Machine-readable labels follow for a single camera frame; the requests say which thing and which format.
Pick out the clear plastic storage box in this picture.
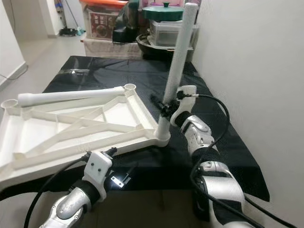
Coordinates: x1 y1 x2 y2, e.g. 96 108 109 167
150 20 195 47

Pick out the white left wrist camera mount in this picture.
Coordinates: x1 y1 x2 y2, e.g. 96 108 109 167
82 151 114 195

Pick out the black round bowl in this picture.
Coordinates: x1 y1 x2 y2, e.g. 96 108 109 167
135 34 193 60

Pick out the orange lid storage box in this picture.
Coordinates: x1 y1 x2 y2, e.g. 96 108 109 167
81 0 126 41

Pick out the beige patterned box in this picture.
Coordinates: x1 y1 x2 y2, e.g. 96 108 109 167
83 38 141 58

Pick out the black wall cable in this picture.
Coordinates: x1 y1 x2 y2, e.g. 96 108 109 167
0 62 29 80

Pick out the black head mop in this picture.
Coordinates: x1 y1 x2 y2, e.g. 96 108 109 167
55 0 84 38

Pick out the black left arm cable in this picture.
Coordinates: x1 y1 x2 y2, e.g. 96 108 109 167
24 154 91 228

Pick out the green round lid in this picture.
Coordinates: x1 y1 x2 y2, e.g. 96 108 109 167
142 2 186 22

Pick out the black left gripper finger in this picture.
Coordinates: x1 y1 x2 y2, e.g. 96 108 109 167
123 164 138 187

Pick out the black tablecloth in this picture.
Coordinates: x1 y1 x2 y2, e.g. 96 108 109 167
0 56 270 202

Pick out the white plastic children table top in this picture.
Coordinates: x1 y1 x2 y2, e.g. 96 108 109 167
0 83 171 183

